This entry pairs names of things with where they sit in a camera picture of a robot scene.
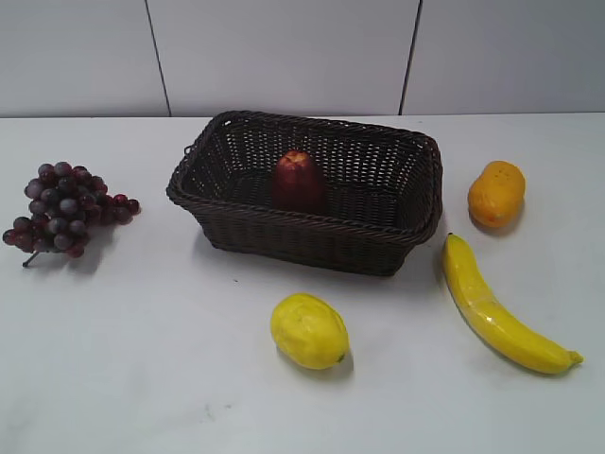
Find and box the red apple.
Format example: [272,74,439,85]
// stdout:
[271,149,327,215]

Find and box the black wicker basket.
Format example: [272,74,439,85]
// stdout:
[166,111,443,276]

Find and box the yellow lemon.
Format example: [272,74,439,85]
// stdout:
[270,293,350,370]

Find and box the yellow banana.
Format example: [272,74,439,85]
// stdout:
[441,233,583,375]

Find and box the orange fruit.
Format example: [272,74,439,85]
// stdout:
[467,161,526,229]

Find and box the purple grape bunch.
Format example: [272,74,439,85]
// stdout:
[2,161,141,269]

